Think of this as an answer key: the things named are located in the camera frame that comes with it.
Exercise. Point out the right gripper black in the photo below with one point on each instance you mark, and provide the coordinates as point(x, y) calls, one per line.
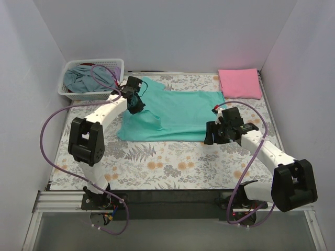
point(213, 133)

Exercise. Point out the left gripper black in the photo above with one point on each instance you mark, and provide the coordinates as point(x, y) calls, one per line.
point(135, 105)

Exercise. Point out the teal t-shirt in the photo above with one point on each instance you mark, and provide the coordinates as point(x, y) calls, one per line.
point(169, 115)

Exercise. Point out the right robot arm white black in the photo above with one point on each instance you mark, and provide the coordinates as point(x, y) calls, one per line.
point(293, 182)

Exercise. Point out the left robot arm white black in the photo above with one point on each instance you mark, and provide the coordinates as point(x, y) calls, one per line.
point(86, 141)

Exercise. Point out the lilac t-shirt in basket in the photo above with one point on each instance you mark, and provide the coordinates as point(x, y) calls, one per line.
point(111, 77)

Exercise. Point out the white plastic laundry basket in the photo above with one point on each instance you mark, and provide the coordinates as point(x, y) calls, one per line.
point(109, 63)

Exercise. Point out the folded pink t-shirt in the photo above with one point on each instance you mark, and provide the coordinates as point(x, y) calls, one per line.
point(240, 84)

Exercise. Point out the floral patterned table mat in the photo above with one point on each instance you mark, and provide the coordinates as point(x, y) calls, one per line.
point(168, 165)

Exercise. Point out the grey-blue t-shirt in basket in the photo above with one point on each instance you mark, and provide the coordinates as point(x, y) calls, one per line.
point(79, 80)

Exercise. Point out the dark red garment in basket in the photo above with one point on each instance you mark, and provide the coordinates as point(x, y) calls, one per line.
point(87, 64)

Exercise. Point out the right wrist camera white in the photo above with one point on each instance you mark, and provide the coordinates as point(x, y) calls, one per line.
point(217, 110)

